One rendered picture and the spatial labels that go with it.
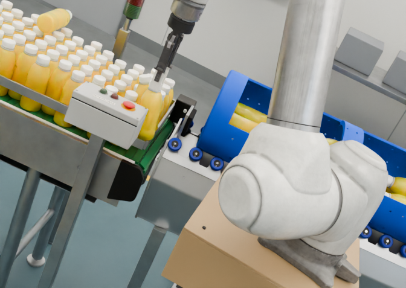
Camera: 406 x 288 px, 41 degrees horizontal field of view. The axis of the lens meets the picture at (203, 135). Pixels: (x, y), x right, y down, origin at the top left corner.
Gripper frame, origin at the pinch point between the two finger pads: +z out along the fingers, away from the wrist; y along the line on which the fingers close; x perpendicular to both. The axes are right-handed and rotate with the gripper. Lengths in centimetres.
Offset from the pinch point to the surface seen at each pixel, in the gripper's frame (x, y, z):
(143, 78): 5.1, 4.3, 3.5
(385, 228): -84, 5, 15
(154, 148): -6.0, 11.0, 27.3
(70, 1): 160, 366, 105
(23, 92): 36.3, -4.7, 20.8
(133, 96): 5.3, 0.8, 9.1
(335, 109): -115, 339, 83
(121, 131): 1.6, -17.7, 12.2
